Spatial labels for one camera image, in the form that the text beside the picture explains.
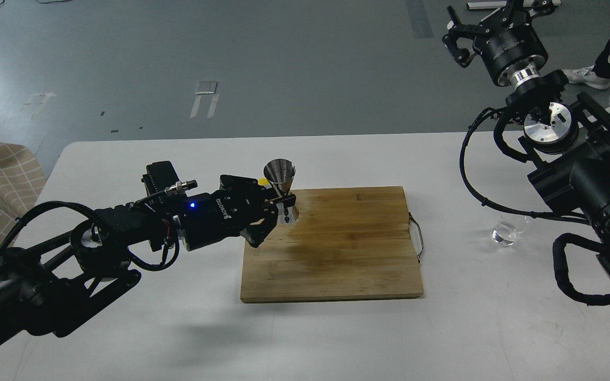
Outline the wooden cutting board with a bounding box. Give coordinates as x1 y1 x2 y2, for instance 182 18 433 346
239 186 424 303

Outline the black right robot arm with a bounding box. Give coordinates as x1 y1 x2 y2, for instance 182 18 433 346
442 1 610 306

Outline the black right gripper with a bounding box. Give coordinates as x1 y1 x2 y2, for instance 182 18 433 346
442 0 554 88

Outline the white floor bar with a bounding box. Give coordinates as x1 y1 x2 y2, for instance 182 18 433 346
465 0 537 11

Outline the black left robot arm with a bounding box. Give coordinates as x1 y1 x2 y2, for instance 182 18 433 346
0 159 297 345

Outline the steel double jigger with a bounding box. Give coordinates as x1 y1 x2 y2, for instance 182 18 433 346
263 158 299 225

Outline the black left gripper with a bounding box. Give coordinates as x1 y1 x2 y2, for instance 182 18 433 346
177 174 298 251

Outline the clear glass cup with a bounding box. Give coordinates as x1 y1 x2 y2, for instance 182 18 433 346
489 214 532 248

